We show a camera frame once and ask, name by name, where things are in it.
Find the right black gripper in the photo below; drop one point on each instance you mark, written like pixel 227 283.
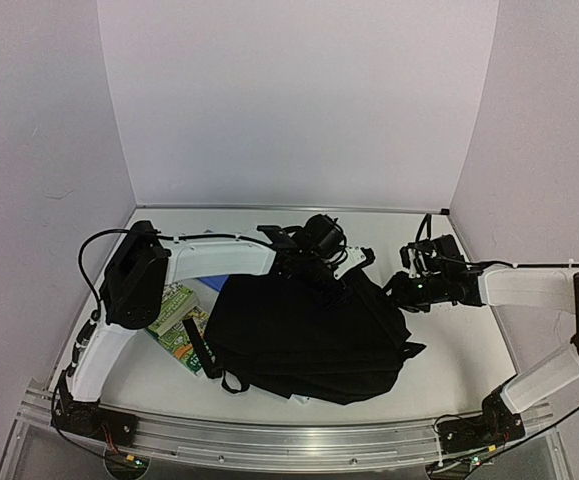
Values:
pixel 402 292

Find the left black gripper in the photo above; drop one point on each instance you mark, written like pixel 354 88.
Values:
pixel 336 295

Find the black student backpack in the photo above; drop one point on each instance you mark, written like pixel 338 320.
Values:
pixel 277 335

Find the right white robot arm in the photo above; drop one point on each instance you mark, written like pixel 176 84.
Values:
pixel 435 274

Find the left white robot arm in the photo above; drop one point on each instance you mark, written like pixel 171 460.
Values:
pixel 129 299

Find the blue notebook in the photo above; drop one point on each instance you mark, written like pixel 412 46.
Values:
pixel 216 283

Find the white stapler box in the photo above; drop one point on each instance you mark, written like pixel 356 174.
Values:
pixel 303 400

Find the upper green paperback book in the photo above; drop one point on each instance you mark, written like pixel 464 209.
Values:
pixel 177 301

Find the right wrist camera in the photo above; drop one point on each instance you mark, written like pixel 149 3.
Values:
pixel 439 255

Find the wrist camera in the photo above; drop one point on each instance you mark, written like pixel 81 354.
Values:
pixel 278 237
pixel 439 255

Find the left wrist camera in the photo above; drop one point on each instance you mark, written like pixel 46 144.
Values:
pixel 278 237

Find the aluminium mounting rail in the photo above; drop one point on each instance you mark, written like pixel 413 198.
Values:
pixel 284 448

